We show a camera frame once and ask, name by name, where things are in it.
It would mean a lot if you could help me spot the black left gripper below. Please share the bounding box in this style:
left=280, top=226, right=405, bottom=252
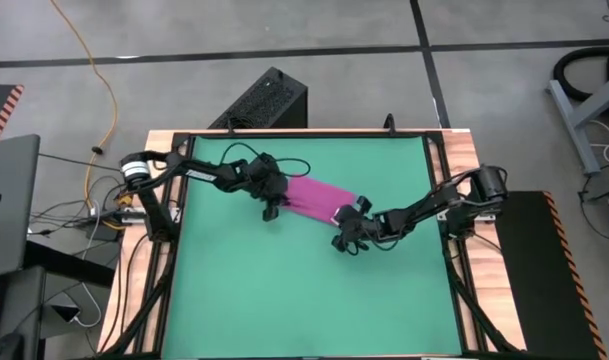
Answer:
left=243, top=153, right=293, bottom=223

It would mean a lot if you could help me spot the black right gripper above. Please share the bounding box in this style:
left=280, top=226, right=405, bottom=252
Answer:
left=332, top=195, right=383, bottom=254

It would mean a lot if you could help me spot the magenta towel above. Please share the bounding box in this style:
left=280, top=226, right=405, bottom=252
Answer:
left=281, top=174, right=360, bottom=227

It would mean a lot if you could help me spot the black computer tower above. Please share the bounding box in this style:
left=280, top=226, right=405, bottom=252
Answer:
left=207, top=66, right=310, bottom=130

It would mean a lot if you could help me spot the green table mat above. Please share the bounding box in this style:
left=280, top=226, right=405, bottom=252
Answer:
left=158, top=135, right=463, bottom=359

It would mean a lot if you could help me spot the large hazard-striped black floor mat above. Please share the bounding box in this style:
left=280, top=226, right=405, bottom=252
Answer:
left=485, top=189, right=609, bottom=360

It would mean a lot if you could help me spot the grey metal stand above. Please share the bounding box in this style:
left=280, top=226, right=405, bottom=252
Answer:
left=546, top=69, right=609, bottom=176

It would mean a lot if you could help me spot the black smartphone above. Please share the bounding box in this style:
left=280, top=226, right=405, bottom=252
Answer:
left=50, top=302, right=83, bottom=325

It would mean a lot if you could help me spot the black computer mouse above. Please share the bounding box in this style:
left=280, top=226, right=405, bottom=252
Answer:
left=0, top=331, right=26, bottom=360

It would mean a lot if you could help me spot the black metal table frame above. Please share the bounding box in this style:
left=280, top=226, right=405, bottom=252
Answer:
left=99, top=128, right=525, bottom=360

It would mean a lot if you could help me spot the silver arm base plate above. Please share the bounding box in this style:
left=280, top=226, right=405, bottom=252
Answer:
left=435, top=205, right=504, bottom=222
left=119, top=207, right=181, bottom=225

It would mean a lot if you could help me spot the yellow cable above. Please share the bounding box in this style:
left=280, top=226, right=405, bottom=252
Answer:
left=50, top=0, right=120, bottom=207

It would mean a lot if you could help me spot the white phone cable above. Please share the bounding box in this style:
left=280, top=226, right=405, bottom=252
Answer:
left=73, top=281, right=104, bottom=329

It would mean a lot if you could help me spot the black floor cable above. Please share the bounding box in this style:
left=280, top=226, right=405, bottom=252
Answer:
left=577, top=174, right=609, bottom=255

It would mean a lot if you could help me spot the black hose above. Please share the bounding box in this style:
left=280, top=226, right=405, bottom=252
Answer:
left=553, top=46, right=609, bottom=104

